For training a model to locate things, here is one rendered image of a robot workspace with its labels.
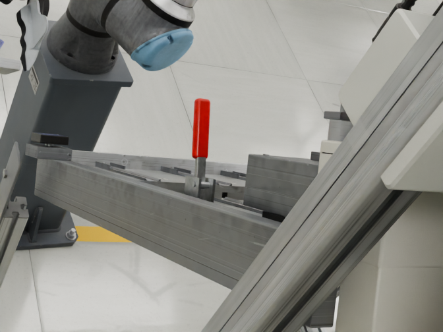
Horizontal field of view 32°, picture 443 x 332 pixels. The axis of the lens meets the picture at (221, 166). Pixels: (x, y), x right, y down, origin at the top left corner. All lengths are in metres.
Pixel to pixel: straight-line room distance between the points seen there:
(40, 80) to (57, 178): 0.62
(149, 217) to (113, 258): 1.26
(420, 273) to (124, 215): 0.40
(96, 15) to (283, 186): 0.95
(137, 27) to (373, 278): 1.02
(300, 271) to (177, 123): 2.03
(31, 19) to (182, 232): 0.42
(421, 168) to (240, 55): 2.55
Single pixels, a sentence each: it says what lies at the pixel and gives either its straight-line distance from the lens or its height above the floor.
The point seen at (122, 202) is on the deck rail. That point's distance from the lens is 0.85.
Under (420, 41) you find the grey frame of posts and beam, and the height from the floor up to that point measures 1.38.
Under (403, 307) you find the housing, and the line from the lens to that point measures 0.54.
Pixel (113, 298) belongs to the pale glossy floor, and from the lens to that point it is 1.97.
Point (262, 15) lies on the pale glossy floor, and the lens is 3.26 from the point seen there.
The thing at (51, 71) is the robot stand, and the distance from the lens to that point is 1.60.
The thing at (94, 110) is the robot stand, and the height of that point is 0.45.
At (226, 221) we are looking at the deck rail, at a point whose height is 1.11.
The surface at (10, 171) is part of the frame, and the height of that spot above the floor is 0.72.
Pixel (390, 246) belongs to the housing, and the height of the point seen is 1.24.
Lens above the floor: 1.55
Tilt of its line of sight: 39 degrees down
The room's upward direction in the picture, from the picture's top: 31 degrees clockwise
